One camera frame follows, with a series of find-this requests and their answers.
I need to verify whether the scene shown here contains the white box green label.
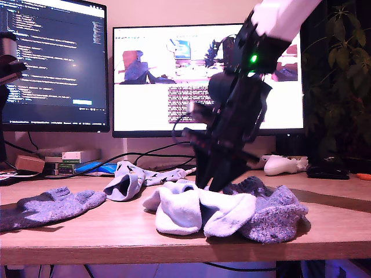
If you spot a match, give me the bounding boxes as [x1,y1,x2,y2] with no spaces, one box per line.
[61,151,101,164]

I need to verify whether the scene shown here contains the bright white computer monitor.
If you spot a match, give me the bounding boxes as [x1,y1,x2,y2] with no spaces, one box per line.
[112,23,305,178]

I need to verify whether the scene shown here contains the white ribbed sock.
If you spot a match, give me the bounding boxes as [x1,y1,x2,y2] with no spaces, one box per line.
[162,178,257,238]
[143,185,203,236]

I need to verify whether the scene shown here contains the black cable under table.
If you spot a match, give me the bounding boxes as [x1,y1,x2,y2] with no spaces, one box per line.
[202,262,276,273]

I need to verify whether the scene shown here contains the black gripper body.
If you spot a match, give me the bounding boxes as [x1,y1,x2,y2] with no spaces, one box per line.
[0,57,28,86]
[182,86,270,163]

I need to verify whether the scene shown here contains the light blue toucan sock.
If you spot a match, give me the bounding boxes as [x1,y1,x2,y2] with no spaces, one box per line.
[103,161,147,203]
[139,167,186,186]

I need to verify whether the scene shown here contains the white game controller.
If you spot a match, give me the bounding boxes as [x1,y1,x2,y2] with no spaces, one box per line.
[262,155,308,177]

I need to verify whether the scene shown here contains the grey fuzzy cloth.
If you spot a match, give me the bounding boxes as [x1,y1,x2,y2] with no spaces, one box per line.
[36,146,77,158]

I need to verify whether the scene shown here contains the green white small box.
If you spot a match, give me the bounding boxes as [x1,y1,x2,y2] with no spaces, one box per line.
[43,162,77,177]

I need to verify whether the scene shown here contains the black looping desk cable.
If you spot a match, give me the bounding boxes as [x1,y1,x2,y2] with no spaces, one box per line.
[136,141,198,168]

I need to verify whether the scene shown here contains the grey fuzzy sock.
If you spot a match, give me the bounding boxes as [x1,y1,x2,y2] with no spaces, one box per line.
[222,175,310,244]
[0,186,107,232]

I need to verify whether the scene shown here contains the long black desk cable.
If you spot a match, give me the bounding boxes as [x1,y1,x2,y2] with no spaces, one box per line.
[74,152,198,175]

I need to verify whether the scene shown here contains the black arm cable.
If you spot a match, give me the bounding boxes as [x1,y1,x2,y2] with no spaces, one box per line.
[170,112,203,145]

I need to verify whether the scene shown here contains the blue pouch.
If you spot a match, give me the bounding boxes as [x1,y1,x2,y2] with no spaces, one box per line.
[74,162,118,175]

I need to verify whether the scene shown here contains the dark code computer monitor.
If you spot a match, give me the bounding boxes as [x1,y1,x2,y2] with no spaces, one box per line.
[0,0,110,134]

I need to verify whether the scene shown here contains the black case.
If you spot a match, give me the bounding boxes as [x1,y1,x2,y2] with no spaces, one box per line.
[305,162,350,181]

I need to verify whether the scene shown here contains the pale camera box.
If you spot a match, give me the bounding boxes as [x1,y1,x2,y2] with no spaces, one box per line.
[187,101,211,118]

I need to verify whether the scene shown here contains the green leafy house plant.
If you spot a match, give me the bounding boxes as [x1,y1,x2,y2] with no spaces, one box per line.
[301,1,371,169]

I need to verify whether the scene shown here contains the black monitor cable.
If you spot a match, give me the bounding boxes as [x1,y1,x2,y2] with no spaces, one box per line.
[4,140,38,154]

